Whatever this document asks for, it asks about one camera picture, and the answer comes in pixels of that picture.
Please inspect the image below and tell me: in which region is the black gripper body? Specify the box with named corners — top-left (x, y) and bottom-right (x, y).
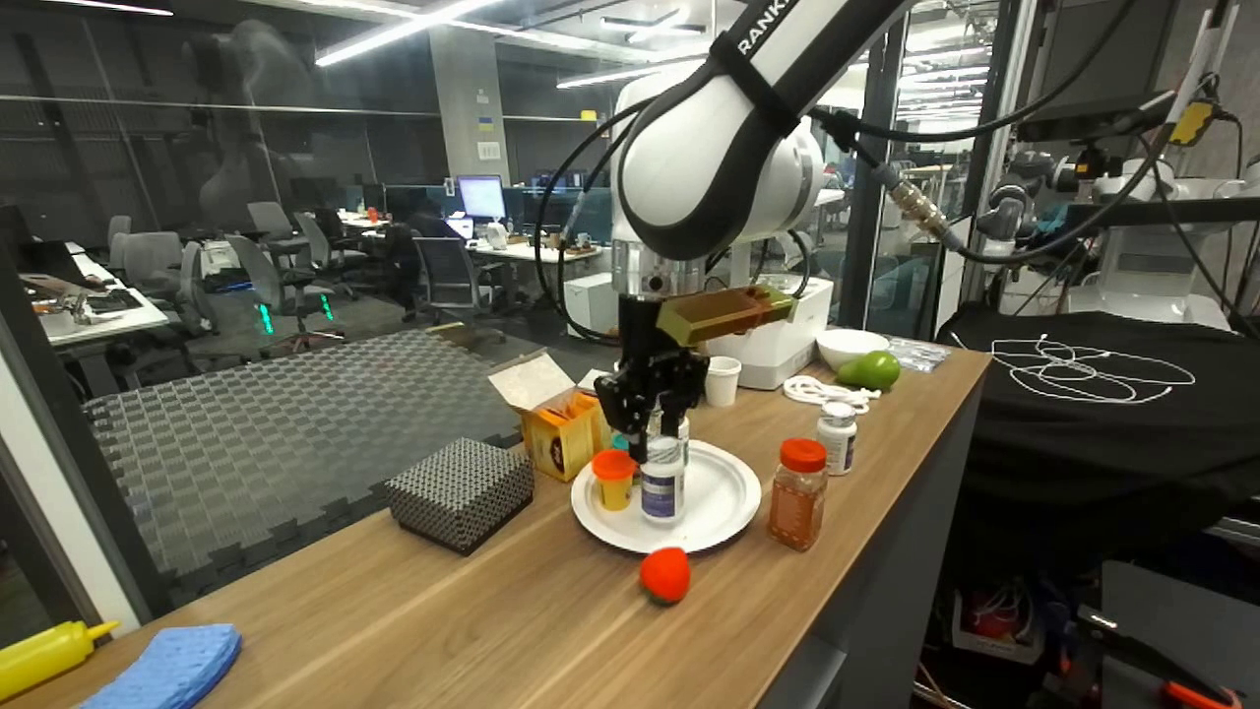
top-left (596, 291), bottom-right (714, 433)

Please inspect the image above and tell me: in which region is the play-doh can orange lid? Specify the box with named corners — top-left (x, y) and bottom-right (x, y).
top-left (587, 446), bottom-right (640, 515)

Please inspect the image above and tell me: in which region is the red orange ball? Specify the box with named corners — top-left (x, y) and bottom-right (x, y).
top-left (635, 545), bottom-right (696, 609)

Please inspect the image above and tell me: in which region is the spice jar orange lid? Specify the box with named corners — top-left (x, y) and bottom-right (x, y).
top-left (764, 433), bottom-right (833, 557)

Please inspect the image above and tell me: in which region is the white paper plate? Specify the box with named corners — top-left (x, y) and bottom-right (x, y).
top-left (566, 438), bottom-right (768, 559)

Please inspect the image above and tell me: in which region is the white paper cup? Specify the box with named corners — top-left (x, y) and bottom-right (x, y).
top-left (701, 352), bottom-right (747, 413)

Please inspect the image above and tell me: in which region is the white hydroponic planter appliance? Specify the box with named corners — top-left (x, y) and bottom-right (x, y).
top-left (706, 273), bottom-right (833, 392)

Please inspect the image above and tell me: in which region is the white bowl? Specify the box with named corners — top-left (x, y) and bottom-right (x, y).
top-left (810, 325), bottom-right (892, 375)

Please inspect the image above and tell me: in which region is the grey rectangular block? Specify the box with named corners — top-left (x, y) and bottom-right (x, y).
top-left (381, 433), bottom-right (541, 559)

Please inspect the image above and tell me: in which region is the green pear toy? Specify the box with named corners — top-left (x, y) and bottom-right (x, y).
top-left (833, 346), bottom-right (906, 399)

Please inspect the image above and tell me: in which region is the computer monitor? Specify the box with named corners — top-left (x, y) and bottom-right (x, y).
top-left (447, 173), bottom-right (510, 228)

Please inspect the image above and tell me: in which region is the grey hexagon foam mat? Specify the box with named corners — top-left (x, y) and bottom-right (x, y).
top-left (80, 322), bottom-right (543, 613)

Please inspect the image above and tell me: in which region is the black office chair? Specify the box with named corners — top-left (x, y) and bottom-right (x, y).
top-left (240, 194), bottom-right (339, 353)

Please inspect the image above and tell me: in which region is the black draped side table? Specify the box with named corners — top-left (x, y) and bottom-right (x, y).
top-left (933, 303), bottom-right (1260, 563)

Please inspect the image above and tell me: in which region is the blue sponge cloth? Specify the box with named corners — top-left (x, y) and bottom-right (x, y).
top-left (75, 617), bottom-right (249, 709)

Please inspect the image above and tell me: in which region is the white office desk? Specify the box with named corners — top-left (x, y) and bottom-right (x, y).
top-left (16, 240), bottom-right (181, 353)

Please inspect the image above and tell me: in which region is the orange red tool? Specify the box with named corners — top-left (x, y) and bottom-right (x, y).
top-left (1159, 675), bottom-right (1244, 709)

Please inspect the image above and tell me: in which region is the yellow banana toy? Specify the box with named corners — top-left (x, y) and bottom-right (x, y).
top-left (0, 617), bottom-right (117, 705)

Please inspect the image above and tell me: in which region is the olive brown wrist camera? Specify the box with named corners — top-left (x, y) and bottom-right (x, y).
top-left (655, 281), bottom-right (799, 353)

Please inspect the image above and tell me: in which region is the white coiled rope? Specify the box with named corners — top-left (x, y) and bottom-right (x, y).
top-left (780, 375), bottom-right (882, 417)

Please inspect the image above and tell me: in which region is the thin white cable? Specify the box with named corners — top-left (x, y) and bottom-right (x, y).
top-left (984, 332), bottom-right (1202, 413)

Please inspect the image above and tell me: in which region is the yellow handled tool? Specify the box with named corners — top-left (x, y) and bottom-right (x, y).
top-left (1159, 97), bottom-right (1222, 159)

